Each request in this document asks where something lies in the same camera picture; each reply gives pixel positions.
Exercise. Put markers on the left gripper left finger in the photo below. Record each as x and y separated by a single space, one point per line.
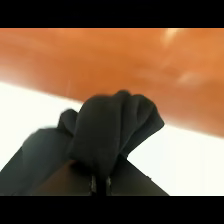
36 166

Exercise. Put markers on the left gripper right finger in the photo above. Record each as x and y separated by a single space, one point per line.
133 181

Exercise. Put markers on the black garment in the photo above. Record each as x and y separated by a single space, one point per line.
106 130

